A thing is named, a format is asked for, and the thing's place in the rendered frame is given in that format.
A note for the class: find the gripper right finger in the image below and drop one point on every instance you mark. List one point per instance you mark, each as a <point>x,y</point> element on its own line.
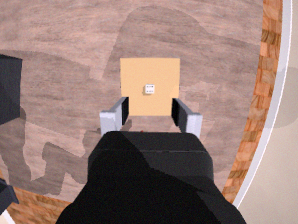
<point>184,118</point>

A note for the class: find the tan flat mat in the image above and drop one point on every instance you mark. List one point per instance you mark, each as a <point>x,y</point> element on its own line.
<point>162,72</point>

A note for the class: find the white die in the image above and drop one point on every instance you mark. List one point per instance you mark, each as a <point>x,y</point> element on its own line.
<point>149,88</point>

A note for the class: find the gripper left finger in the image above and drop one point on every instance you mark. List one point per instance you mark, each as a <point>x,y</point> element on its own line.
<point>115,117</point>

